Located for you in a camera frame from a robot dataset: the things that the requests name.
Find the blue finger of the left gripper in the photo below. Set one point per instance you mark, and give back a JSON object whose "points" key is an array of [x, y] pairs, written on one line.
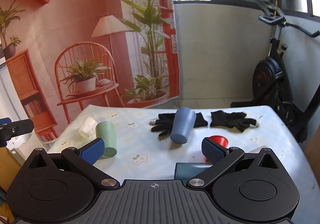
{"points": [[9, 129]]}

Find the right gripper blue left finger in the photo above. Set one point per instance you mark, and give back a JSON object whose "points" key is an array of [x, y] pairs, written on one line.
{"points": [[82, 160]]}

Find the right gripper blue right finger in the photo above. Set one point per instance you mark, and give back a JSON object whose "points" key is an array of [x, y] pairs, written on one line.
{"points": [[223, 161]]}

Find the green plastic cup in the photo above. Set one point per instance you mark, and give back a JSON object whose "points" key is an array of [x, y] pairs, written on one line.
{"points": [[107, 132]]}

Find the red plastic cup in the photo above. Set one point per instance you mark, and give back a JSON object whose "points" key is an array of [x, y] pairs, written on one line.
{"points": [[218, 142]]}

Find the white paper cup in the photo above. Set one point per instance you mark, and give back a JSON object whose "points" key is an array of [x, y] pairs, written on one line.
{"points": [[87, 128]]}

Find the teal transparent square cup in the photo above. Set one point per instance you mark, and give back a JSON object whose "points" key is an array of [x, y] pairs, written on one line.
{"points": [[186, 171]]}

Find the blue-grey plastic cup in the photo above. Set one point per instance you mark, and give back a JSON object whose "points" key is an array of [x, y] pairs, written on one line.
{"points": [[184, 121]]}

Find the white perforated laundry basket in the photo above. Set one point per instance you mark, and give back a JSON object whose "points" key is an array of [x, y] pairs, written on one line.
{"points": [[22, 146]]}

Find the black glove right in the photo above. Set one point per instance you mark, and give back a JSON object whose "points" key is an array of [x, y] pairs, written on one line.
{"points": [[236, 120]]}

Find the floral tablecloth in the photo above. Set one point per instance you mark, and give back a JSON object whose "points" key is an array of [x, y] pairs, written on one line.
{"points": [[142, 154]]}

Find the black exercise bike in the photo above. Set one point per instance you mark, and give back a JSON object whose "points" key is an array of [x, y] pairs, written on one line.
{"points": [[271, 87]]}

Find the printed room backdrop cloth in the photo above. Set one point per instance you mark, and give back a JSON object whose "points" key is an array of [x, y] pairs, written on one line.
{"points": [[63, 55]]}

